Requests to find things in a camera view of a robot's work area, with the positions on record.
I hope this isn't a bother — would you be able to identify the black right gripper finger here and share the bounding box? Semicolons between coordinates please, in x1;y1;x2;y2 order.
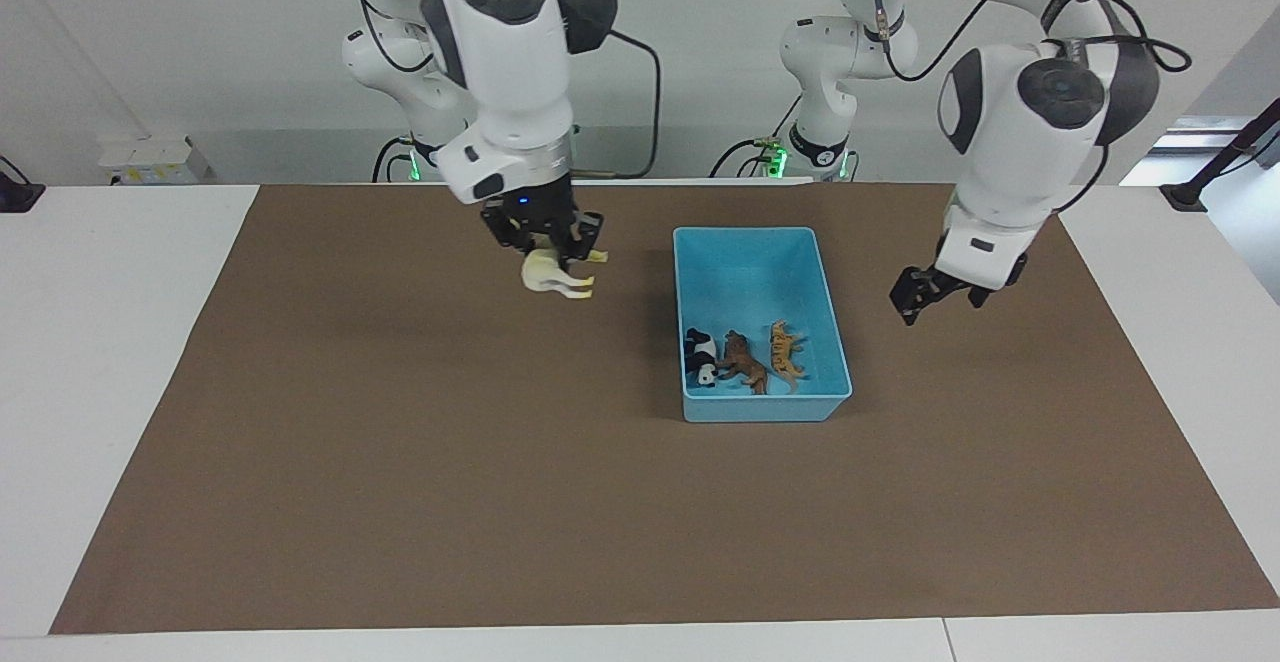
496;214;547;261
556;209;605;265

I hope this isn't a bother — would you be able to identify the cream white horse toy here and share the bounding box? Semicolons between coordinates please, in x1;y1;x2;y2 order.
521;238;610;302

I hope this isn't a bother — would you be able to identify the orange tiger toy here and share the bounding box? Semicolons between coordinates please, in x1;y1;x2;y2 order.
767;320;808;394

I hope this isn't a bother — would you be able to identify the black and white panda toy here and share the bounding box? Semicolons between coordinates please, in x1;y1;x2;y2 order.
683;327;722;389

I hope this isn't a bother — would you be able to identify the brown lion toy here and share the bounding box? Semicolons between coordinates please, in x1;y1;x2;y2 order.
717;330;770;397

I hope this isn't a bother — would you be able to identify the light blue storage box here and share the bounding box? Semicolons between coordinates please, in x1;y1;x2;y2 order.
672;227;854;425

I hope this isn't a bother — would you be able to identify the white power socket box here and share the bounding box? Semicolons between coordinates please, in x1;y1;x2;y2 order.
98;135;213;186

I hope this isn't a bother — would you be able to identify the grey window ledge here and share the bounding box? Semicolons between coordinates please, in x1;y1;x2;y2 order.
1120;117;1263;188

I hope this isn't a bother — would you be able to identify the brown table mat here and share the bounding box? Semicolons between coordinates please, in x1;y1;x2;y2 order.
50;182;1280;635

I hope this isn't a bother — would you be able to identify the black right base cable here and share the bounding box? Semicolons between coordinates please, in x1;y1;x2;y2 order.
371;136;415;184

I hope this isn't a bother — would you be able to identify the black base cable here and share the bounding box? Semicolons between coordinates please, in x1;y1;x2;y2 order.
708;92;803;180
371;136;415;184

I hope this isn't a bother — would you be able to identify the black left base cable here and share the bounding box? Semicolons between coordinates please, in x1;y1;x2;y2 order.
708;92;803;180

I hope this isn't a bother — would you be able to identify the black camera stand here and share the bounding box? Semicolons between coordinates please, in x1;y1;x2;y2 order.
1160;97;1280;213

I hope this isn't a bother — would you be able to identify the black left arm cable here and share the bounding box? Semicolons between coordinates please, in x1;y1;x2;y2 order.
872;0;1193;218

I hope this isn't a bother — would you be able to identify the black clamp mount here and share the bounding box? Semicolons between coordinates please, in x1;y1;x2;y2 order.
0;155;46;213

